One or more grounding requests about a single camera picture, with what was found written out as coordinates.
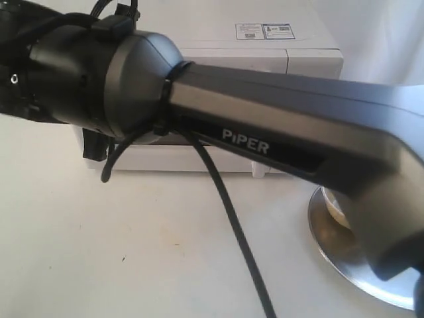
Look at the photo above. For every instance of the yellow-green bowl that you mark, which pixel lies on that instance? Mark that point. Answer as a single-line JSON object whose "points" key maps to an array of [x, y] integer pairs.
{"points": [[335, 210]]}

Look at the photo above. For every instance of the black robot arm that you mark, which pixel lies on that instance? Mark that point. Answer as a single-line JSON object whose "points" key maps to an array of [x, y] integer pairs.
{"points": [[124, 86]]}

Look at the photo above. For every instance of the white microwave oven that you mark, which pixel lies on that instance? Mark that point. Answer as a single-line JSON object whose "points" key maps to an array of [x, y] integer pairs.
{"points": [[302, 48]]}

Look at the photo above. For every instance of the round silver metal tray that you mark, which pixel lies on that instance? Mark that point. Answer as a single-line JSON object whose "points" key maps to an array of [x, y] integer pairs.
{"points": [[341, 250]]}

